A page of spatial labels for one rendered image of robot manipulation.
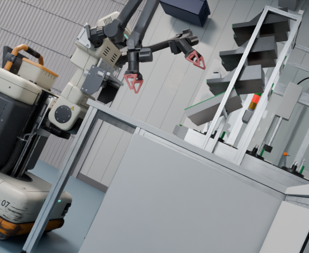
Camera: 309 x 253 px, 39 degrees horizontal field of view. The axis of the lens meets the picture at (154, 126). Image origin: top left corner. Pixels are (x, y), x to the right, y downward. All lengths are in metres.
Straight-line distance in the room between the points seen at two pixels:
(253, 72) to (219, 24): 3.31
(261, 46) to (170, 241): 1.06
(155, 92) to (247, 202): 3.63
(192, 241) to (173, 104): 3.50
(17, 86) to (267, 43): 1.33
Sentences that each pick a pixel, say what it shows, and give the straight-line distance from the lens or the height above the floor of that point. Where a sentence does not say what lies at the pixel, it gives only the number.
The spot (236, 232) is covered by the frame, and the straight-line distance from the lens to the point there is 1.96.
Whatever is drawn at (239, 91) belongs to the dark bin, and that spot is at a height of 1.25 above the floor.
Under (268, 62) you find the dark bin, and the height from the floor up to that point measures 1.45.
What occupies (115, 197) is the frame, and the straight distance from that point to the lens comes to 2.05.
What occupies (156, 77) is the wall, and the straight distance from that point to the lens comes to 5.47.
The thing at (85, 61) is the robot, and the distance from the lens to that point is 2.57.
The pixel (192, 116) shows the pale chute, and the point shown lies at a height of 1.00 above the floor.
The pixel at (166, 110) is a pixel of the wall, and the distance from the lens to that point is 5.35.
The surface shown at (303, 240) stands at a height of 0.74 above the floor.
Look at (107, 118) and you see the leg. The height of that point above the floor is 0.81.
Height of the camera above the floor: 0.79
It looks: 2 degrees up
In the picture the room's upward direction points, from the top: 25 degrees clockwise
